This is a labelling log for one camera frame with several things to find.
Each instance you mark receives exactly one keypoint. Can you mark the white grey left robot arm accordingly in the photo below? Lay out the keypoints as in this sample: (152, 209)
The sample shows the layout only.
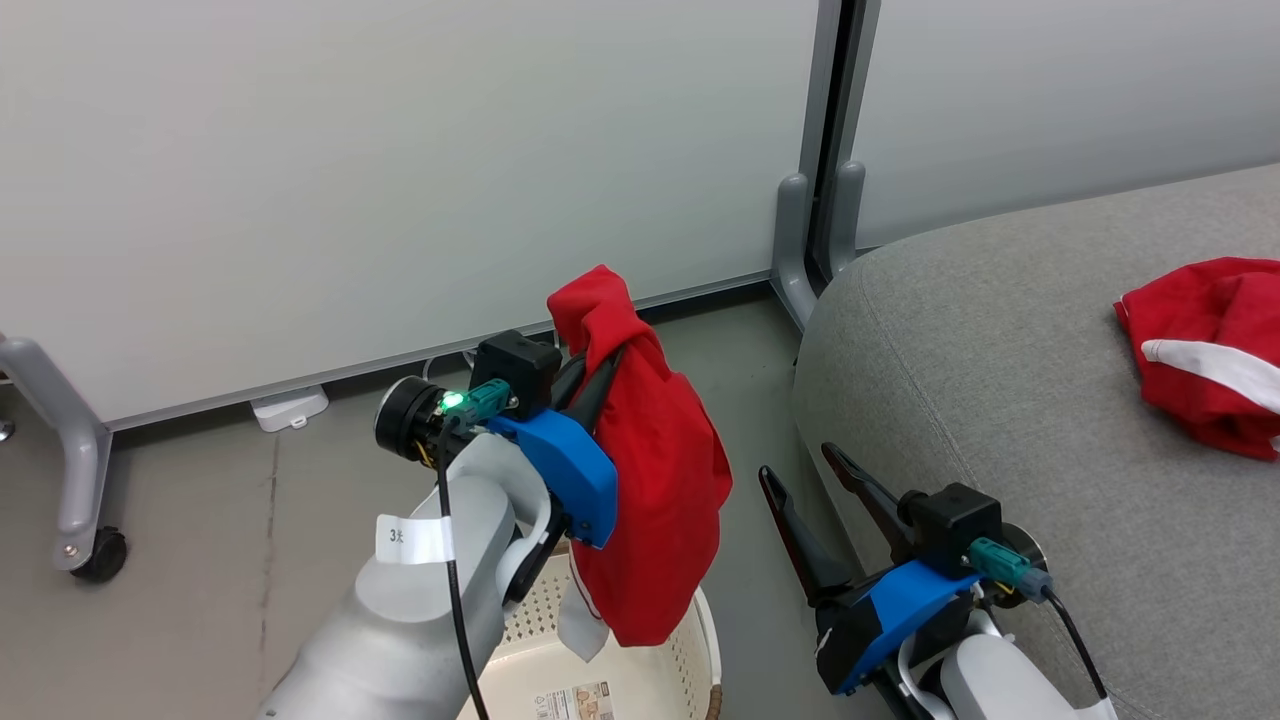
(400, 640)

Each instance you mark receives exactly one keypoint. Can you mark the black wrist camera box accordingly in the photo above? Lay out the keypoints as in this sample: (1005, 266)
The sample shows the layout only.
(515, 370)
(950, 525)

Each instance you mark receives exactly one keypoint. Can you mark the printed basket sticker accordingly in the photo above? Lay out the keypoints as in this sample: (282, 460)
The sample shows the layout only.
(575, 703)

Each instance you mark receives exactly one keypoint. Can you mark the white floor bracket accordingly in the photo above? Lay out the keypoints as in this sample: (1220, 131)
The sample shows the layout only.
(290, 408)

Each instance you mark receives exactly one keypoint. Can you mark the white tape label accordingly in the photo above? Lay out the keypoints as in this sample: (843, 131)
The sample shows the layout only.
(415, 538)

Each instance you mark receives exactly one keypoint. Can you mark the plain red garment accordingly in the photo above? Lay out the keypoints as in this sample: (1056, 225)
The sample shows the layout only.
(660, 470)

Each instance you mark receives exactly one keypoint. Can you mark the black caster wheel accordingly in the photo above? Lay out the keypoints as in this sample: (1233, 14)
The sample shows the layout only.
(100, 556)

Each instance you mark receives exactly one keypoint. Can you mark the grey partition leg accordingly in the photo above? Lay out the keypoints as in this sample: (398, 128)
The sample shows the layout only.
(80, 470)

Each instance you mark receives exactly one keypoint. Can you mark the cream perforated laundry basket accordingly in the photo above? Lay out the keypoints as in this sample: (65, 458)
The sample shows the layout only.
(650, 680)

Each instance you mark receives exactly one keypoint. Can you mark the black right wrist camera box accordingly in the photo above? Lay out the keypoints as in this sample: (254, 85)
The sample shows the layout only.
(950, 525)

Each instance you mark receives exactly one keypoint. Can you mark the red garment with white stripe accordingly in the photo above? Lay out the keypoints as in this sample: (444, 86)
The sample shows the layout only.
(1220, 310)

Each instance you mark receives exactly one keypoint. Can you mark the grey partition post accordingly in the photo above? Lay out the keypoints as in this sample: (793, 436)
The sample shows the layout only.
(815, 100)

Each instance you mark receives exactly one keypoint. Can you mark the grey fabric sofa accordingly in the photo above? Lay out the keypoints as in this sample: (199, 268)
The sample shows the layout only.
(1000, 380)

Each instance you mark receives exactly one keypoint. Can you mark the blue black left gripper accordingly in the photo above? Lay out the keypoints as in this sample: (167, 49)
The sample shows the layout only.
(575, 470)

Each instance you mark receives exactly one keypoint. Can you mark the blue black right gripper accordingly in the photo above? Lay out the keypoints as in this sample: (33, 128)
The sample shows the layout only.
(890, 620)

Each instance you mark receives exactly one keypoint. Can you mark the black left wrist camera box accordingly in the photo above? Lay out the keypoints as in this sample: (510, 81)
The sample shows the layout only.
(515, 370)

